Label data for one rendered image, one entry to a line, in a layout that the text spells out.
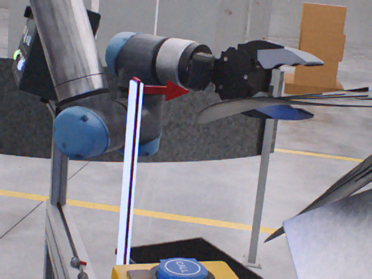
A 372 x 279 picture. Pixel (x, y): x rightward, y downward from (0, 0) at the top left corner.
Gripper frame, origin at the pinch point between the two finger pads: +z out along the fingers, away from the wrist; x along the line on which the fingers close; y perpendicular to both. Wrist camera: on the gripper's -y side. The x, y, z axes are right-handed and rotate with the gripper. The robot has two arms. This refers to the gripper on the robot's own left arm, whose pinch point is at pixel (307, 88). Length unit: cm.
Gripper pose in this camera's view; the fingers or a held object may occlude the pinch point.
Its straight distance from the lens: 88.0
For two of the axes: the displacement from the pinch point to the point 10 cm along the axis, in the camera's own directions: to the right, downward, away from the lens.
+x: -1.6, 9.8, 1.5
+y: 5.7, -0.4, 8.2
